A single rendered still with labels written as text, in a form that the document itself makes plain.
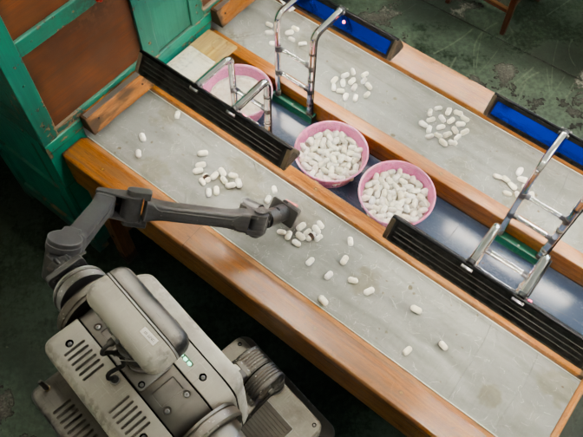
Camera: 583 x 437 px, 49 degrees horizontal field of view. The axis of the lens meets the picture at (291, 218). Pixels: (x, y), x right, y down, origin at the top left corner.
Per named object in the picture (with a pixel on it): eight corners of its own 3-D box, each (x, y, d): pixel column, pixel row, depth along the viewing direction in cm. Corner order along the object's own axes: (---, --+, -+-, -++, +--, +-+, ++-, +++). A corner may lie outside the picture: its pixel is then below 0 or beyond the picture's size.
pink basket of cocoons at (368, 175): (403, 253, 218) (408, 240, 210) (340, 211, 226) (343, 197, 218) (444, 201, 229) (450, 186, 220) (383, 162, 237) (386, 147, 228)
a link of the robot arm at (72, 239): (94, 210, 185) (99, 178, 182) (140, 221, 186) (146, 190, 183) (35, 279, 143) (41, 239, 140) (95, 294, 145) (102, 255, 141)
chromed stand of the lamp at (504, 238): (540, 269, 216) (596, 200, 177) (488, 236, 222) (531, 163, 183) (565, 231, 223) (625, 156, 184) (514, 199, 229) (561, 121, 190)
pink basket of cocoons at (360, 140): (356, 204, 228) (358, 190, 219) (284, 185, 231) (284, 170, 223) (373, 146, 240) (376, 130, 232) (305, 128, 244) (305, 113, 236)
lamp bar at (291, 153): (284, 172, 190) (284, 158, 184) (135, 72, 209) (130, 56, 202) (300, 154, 193) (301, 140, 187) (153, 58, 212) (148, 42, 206)
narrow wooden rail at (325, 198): (570, 388, 198) (584, 378, 188) (149, 101, 252) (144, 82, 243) (578, 375, 200) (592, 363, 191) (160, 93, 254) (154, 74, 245)
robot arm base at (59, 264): (73, 316, 139) (46, 282, 130) (58, 296, 144) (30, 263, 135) (106, 291, 142) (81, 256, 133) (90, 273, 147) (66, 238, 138)
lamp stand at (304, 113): (311, 125, 245) (317, 39, 206) (271, 100, 251) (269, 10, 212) (340, 95, 252) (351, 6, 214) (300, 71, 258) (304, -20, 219)
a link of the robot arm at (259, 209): (255, 239, 196) (262, 214, 193) (225, 225, 200) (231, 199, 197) (274, 231, 206) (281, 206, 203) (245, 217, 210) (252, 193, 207)
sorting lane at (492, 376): (531, 466, 180) (533, 464, 179) (88, 140, 235) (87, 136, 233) (579, 382, 192) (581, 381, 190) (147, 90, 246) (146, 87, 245)
